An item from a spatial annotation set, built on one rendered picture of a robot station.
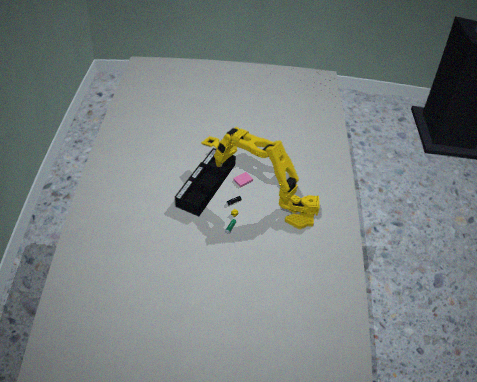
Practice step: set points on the green aa battery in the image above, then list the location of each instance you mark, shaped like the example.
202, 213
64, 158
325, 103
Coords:
230, 226

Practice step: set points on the pink flat pad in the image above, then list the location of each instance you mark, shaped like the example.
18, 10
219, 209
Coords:
243, 179

